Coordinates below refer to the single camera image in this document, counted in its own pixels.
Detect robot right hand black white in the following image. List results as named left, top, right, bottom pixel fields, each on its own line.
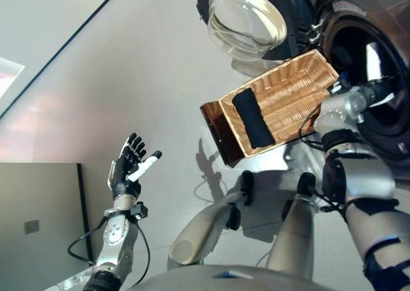
left=366, top=76, right=398, bottom=108

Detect robot left hand black white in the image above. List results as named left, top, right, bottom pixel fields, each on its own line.
left=107, top=132, right=163, bottom=199

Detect black garment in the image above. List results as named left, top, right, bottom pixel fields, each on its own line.
left=231, top=90, right=276, bottom=150

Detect dark grey washing machine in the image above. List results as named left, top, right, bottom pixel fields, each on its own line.
left=300, top=0, right=410, bottom=176

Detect round glass washing machine door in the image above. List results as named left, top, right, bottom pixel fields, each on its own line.
left=195, top=0, right=321, bottom=63

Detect large wicker laundry basket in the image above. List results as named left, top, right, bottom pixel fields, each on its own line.
left=218, top=49, right=340, bottom=159

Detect grey cabinet box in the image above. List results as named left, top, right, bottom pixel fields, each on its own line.
left=0, top=162, right=89, bottom=291

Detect robot left leg silver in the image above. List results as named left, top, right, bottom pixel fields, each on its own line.
left=168, top=170, right=256, bottom=266

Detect robot leg silver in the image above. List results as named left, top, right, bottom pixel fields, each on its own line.
left=265, top=172, right=316, bottom=279
left=168, top=170, right=256, bottom=266

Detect brown glossy wooden stool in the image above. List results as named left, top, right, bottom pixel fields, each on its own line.
left=200, top=100, right=248, bottom=169

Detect robot torso grey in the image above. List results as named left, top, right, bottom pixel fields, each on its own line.
left=127, top=264, right=369, bottom=291

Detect robot right leg silver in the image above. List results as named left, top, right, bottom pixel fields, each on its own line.
left=265, top=172, right=316, bottom=279

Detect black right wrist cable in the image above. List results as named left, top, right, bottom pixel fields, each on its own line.
left=299, top=106, right=325, bottom=148

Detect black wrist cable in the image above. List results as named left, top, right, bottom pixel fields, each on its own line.
left=67, top=213, right=151, bottom=279
left=299, top=106, right=325, bottom=148

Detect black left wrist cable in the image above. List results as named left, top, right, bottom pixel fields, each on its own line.
left=67, top=213, right=151, bottom=279

